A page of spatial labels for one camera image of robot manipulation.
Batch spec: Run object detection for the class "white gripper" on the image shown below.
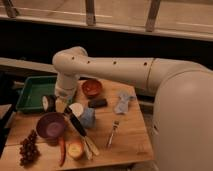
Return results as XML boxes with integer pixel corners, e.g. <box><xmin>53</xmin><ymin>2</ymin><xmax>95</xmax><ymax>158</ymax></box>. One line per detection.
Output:
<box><xmin>42</xmin><ymin>79</ymin><xmax>77</xmax><ymax>113</ymax></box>

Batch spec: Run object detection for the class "corn cob with husk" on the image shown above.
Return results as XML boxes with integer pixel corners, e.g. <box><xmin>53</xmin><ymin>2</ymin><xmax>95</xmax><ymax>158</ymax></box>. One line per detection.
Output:
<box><xmin>82</xmin><ymin>136</ymin><xmax>100</xmax><ymax>160</ymax></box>

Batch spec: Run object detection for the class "white cup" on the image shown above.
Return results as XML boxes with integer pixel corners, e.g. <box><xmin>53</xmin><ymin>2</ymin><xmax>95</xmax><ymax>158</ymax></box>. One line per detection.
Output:
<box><xmin>69</xmin><ymin>103</ymin><xmax>84</xmax><ymax>117</ymax></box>

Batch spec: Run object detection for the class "green plastic tray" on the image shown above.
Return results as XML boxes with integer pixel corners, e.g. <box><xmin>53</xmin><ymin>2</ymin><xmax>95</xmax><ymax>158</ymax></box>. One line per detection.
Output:
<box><xmin>16</xmin><ymin>76</ymin><xmax>57</xmax><ymax>113</ymax></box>

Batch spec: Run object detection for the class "blue sponge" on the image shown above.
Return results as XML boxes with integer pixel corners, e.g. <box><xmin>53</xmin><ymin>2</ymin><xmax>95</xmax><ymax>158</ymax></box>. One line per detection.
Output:
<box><xmin>80</xmin><ymin>108</ymin><xmax>95</xmax><ymax>128</ymax></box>

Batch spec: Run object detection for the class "dark brown block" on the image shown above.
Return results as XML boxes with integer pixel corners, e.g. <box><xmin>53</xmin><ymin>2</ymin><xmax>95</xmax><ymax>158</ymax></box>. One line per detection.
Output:
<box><xmin>88</xmin><ymin>98</ymin><xmax>108</xmax><ymax>108</ymax></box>

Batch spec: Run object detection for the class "wooden table board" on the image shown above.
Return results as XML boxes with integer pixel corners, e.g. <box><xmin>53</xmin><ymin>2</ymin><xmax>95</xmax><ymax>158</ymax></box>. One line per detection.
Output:
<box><xmin>0</xmin><ymin>80</ymin><xmax>153</xmax><ymax>171</ymax></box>

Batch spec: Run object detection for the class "purple bowl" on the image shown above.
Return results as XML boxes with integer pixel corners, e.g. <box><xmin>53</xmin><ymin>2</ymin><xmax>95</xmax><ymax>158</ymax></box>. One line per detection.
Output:
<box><xmin>36</xmin><ymin>112</ymin><xmax>66</xmax><ymax>140</ymax></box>

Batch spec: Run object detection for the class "red grapes bunch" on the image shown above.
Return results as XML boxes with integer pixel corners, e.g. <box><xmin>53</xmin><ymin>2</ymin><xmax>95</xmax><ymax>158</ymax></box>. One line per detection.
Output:
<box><xmin>19</xmin><ymin>130</ymin><xmax>40</xmax><ymax>167</ymax></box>

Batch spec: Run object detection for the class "light blue cloth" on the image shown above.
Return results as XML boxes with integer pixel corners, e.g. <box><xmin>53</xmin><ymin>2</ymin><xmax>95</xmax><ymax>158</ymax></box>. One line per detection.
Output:
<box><xmin>114</xmin><ymin>91</ymin><xmax>136</xmax><ymax>114</ymax></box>

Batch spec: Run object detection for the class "red bowl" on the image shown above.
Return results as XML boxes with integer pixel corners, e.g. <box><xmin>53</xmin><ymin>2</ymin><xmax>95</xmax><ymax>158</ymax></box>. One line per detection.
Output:
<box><xmin>82</xmin><ymin>79</ymin><xmax>102</xmax><ymax>98</ymax></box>

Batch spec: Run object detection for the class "metal fork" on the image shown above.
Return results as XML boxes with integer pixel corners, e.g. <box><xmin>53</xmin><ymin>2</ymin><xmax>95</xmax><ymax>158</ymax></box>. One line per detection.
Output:
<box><xmin>106</xmin><ymin>121</ymin><xmax>119</xmax><ymax>148</ymax></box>

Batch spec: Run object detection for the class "yellow red apple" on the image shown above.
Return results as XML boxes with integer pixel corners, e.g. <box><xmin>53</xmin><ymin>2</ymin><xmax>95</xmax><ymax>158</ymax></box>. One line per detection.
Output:
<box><xmin>68</xmin><ymin>141</ymin><xmax>84</xmax><ymax>160</ymax></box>

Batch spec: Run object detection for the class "red chili pepper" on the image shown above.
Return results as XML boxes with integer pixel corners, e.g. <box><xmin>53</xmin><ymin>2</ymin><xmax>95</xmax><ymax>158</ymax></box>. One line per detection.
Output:
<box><xmin>59</xmin><ymin>137</ymin><xmax>66</xmax><ymax>167</ymax></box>

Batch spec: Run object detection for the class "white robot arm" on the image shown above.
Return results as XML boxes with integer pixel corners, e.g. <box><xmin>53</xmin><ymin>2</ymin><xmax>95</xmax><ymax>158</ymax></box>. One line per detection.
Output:
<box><xmin>52</xmin><ymin>46</ymin><xmax>213</xmax><ymax>171</ymax></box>

